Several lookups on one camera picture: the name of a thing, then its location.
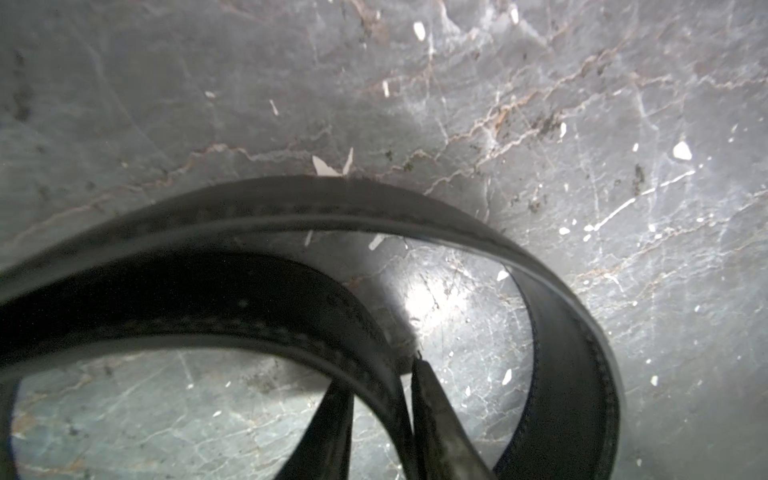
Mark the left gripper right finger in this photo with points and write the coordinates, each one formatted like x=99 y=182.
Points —
x=443 y=448

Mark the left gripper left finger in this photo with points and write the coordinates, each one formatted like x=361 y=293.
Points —
x=325 y=448

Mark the long black leather belt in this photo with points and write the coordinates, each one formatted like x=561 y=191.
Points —
x=161 y=277

